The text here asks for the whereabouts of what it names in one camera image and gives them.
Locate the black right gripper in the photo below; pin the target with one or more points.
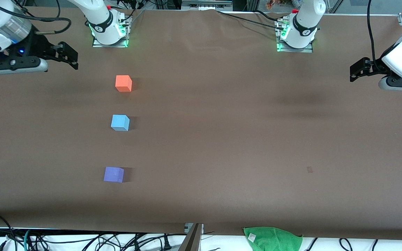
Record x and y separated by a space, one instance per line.
37 44

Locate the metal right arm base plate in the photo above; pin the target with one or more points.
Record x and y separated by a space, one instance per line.
98 44

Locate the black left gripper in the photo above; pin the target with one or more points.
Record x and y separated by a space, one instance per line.
373 66

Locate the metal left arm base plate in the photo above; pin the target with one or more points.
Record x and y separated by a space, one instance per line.
304 50

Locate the purple foam cube block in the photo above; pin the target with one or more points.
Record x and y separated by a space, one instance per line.
113 174

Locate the green microfibre cloth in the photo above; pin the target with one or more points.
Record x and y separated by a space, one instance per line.
274 240

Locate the grey metal camera pole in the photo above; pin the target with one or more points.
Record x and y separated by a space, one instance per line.
192 240

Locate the brown paper table cover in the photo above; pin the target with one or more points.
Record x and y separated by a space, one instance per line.
222 122

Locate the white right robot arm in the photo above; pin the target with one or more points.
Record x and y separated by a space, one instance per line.
99 17

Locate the light blue foam cube block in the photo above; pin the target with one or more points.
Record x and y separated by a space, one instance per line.
119 122

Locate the grey equipment box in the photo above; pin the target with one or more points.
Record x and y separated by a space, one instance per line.
206 5

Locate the orange foam cube block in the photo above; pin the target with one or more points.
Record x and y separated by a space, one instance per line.
123 83

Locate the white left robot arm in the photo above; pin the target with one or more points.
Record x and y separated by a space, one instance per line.
305 21

